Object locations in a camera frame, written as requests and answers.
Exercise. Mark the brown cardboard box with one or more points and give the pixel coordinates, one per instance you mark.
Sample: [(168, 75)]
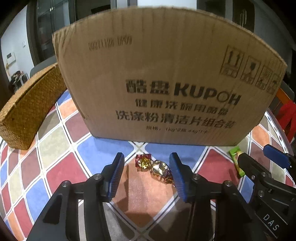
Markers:
[(167, 75)]

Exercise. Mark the white shoe rack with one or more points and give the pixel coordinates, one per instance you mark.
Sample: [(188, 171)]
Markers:
[(18, 79)]

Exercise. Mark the wall intercom panel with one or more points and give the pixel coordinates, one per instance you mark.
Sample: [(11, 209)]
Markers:
[(10, 58)]

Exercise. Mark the black sliding glass door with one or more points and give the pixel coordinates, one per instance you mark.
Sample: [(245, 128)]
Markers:
[(43, 18)]

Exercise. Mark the shiny candy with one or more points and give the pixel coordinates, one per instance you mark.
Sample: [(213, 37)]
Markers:
[(159, 170)]

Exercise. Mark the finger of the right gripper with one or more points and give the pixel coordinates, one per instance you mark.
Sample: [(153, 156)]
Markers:
[(284, 160), (253, 169)]

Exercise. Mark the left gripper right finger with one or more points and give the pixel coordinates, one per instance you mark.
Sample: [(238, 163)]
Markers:
[(218, 210)]

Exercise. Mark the green snack packet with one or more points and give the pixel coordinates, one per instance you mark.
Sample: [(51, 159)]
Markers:
[(234, 153)]

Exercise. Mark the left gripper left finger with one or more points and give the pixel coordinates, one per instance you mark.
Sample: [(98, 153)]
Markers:
[(59, 218)]

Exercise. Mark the red garment on chair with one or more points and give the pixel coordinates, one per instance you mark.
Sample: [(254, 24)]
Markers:
[(286, 119)]

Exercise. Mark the red wooden chair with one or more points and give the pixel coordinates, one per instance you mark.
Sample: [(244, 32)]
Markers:
[(279, 100)]

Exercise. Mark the woven wicker basket box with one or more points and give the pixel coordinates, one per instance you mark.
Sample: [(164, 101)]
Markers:
[(25, 111)]

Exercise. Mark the colourful patterned tablecloth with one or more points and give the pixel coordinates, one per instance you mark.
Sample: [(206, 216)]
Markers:
[(64, 149)]

